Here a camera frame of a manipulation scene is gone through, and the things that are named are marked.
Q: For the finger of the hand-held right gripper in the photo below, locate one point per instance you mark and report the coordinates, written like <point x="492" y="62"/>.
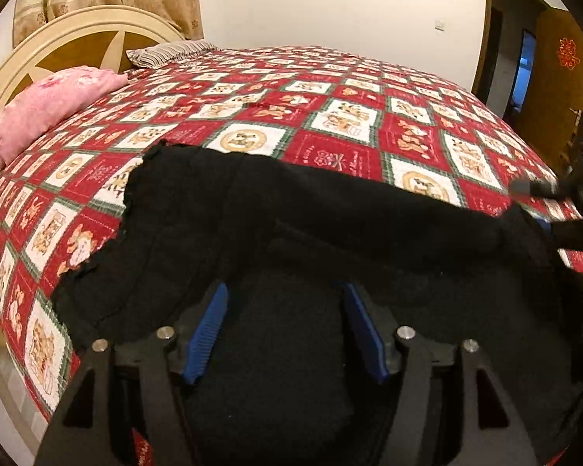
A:
<point x="537" y="188"/>
<point x="563" y="235"/>

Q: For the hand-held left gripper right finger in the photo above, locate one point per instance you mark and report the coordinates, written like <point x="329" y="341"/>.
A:
<point x="367" y="335"/>

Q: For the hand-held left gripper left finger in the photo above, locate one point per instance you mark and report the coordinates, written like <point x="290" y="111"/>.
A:
<point x="206" y="335"/>

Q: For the black pants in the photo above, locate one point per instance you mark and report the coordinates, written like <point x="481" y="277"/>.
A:
<point x="320" y="213"/>

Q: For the brown wooden door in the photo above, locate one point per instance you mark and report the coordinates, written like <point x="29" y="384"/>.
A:
<point x="558" y="102"/>

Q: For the red door decoration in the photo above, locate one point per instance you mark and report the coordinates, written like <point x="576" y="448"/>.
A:
<point x="567" y="53"/>

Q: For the red bear printed blanket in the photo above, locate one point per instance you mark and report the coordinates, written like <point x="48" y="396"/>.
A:
<point x="340" y="121"/>

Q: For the pink pillow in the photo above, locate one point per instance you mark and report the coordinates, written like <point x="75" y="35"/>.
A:
<point x="48" y="102"/>

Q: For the striped pillow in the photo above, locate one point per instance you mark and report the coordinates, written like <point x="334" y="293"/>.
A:
<point x="170" y="52"/>

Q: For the cream wooden headboard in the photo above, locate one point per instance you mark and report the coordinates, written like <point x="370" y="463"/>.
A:
<point x="9" y="73"/>

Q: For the dark wooden door frame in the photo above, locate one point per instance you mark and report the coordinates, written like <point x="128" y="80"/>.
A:
<point x="483" y="34"/>

